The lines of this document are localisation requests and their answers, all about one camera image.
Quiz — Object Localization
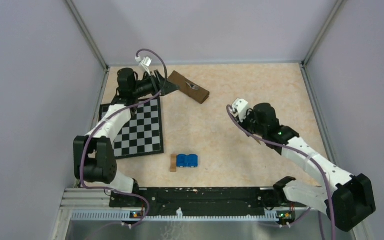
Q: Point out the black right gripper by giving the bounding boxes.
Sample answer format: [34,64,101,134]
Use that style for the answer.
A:
[235,108,266,137]

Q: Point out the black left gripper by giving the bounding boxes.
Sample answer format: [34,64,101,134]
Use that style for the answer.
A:
[131,69,180,98]

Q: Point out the brown cloth napkin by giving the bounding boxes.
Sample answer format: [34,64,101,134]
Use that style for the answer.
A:
[168,71,210,104]

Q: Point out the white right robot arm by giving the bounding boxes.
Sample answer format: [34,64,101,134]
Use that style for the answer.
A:
[231,99,376,232]

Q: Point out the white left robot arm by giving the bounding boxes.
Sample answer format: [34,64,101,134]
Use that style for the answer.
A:
[73,68,180,207]

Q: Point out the black white checkerboard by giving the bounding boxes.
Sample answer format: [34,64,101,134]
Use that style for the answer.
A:
[114,98,165,160]

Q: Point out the blue toy car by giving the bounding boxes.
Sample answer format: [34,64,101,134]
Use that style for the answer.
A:
[176,154,199,168]

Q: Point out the small wooden block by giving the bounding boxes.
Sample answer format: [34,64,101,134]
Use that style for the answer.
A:
[169,154,177,173]

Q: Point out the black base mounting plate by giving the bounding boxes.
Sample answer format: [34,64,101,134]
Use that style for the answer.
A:
[109,187,302,217]

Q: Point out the aluminium frame rail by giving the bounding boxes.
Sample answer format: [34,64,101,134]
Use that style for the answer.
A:
[62,0,362,213]

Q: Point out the white cable duct strip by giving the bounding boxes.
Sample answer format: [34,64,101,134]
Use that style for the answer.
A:
[70,209,279,222]

